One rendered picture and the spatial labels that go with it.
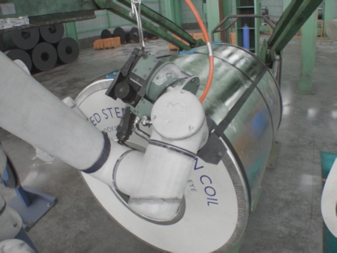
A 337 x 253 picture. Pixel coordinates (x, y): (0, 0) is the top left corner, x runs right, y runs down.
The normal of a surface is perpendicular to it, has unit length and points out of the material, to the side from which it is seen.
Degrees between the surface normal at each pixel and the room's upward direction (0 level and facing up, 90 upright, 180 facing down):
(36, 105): 84
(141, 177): 47
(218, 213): 90
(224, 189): 90
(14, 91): 84
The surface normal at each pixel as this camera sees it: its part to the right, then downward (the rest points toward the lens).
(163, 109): -0.33, -0.33
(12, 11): 0.85, 0.15
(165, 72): -0.13, -0.36
